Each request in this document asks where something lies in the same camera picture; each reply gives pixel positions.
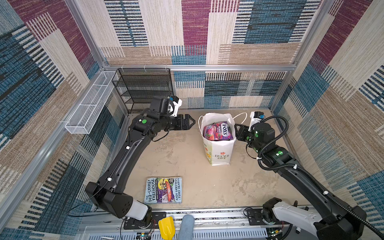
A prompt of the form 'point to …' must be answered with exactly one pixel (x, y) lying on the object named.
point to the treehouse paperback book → (163, 190)
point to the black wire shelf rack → (137, 86)
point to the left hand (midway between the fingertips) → (190, 120)
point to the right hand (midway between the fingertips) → (237, 127)
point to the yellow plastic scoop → (167, 228)
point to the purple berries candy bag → (218, 131)
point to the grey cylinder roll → (187, 227)
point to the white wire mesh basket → (84, 118)
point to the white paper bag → (218, 152)
